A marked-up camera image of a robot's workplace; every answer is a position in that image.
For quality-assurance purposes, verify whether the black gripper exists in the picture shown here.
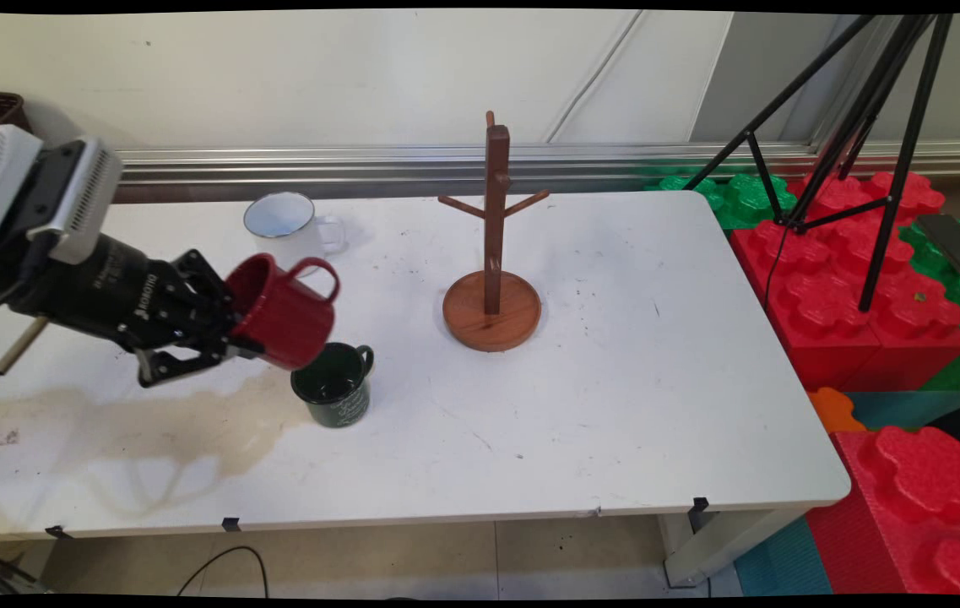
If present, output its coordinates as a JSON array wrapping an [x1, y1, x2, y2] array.
[[0, 233, 266, 390]]

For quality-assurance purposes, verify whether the red enamel mug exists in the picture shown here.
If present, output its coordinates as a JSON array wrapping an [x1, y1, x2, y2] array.
[[224, 253, 341, 372]]

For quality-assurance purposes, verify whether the white enamel mug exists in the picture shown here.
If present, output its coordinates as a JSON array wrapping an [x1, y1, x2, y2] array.
[[243, 191, 348, 271]]

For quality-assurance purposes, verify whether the dark green enamel mug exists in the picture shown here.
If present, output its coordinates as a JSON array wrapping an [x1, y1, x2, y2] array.
[[290, 342, 376, 429]]

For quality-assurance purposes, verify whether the wooden mug tree stand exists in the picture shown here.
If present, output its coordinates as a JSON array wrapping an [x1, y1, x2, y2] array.
[[437, 111, 551, 354]]

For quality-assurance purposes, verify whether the white table leg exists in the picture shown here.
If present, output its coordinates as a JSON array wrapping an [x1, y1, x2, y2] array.
[[658, 505, 811, 589]]

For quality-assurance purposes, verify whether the teal foam block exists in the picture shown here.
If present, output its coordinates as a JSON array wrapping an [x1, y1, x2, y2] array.
[[846, 389, 960, 432], [733, 515, 834, 597]]

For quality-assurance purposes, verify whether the orange foam piece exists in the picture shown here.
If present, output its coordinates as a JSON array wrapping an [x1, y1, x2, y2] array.
[[806, 387, 868, 434]]

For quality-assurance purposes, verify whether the black tripod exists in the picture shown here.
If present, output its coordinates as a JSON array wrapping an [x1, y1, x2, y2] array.
[[682, 13, 956, 314]]

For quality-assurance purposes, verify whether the ribbed red foam block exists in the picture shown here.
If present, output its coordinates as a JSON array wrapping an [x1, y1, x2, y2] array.
[[806, 424, 960, 597]]

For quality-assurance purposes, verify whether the black smartphone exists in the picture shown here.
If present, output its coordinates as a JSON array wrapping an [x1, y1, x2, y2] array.
[[914, 213, 960, 279]]

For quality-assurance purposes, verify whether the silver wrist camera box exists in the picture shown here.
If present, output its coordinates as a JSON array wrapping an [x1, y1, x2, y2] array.
[[26, 137, 124, 266]]

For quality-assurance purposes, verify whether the black cable with metal plug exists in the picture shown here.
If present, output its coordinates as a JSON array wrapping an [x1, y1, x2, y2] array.
[[0, 316, 51, 392]]

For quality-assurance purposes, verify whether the aluminium wall rail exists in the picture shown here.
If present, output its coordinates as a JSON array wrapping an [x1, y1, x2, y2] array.
[[111, 138, 960, 204]]

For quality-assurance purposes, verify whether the thin black floor cable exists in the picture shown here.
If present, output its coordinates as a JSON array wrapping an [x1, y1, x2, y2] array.
[[175, 545, 270, 599]]

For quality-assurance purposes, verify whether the thin black tripod cable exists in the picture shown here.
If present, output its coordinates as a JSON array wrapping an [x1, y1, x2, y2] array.
[[763, 220, 794, 312]]

